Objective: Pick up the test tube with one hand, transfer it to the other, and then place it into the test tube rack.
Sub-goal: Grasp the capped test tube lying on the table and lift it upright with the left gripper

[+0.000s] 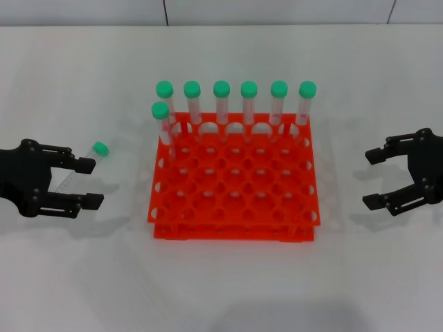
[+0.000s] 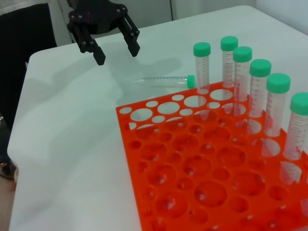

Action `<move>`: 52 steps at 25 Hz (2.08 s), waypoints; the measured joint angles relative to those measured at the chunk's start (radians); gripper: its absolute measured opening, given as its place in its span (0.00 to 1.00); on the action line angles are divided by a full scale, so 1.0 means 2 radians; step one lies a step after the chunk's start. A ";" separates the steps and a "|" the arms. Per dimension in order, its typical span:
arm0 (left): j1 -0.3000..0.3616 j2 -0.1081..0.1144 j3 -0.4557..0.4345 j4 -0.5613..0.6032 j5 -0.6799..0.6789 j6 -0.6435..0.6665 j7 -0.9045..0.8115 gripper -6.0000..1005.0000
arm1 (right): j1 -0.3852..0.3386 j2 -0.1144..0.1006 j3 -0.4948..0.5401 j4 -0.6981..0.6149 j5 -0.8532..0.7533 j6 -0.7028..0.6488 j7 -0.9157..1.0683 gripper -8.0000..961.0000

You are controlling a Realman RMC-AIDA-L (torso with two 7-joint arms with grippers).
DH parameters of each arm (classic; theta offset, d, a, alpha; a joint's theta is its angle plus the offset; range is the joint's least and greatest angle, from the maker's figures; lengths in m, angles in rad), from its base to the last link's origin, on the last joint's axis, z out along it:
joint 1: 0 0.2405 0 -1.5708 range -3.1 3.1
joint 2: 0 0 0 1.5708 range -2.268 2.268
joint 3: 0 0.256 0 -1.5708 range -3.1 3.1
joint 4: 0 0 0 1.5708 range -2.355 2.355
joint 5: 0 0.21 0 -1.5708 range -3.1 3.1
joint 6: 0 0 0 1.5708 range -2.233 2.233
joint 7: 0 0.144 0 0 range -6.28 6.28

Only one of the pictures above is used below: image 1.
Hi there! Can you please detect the clear tube with green cap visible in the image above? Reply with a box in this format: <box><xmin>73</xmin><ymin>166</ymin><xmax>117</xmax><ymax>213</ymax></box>
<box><xmin>151</xmin><ymin>101</ymin><xmax>177</xmax><ymax>163</ymax></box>
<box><xmin>240</xmin><ymin>80</ymin><xmax>259</xmax><ymax>145</ymax></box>
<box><xmin>269</xmin><ymin>80</ymin><xmax>289</xmax><ymax>145</ymax></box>
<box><xmin>213</xmin><ymin>80</ymin><xmax>231</xmax><ymax>145</ymax></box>
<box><xmin>155</xmin><ymin>80</ymin><xmax>183</xmax><ymax>138</ymax></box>
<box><xmin>183</xmin><ymin>80</ymin><xmax>204</xmax><ymax>142</ymax></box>
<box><xmin>293</xmin><ymin>80</ymin><xmax>318</xmax><ymax>142</ymax></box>
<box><xmin>55</xmin><ymin>140</ymin><xmax>110</xmax><ymax>194</ymax></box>

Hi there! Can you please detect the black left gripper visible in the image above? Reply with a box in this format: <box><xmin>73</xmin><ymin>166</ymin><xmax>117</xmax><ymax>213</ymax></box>
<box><xmin>0</xmin><ymin>138</ymin><xmax>105</xmax><ymax>219</ymax></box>

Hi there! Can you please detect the orange plastic test tube rack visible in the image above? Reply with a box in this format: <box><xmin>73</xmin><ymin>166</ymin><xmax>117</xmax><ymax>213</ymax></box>
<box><xmin>147</xmin><ymin>111</ymin><xmax>321</xmax><ymax>243</ymax></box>

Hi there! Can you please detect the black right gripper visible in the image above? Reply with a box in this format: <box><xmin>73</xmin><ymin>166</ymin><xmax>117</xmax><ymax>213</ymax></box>
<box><xmin>362</xmin><ymin>127</ymin><xmax>443</xmax><ymax>217</ymax></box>

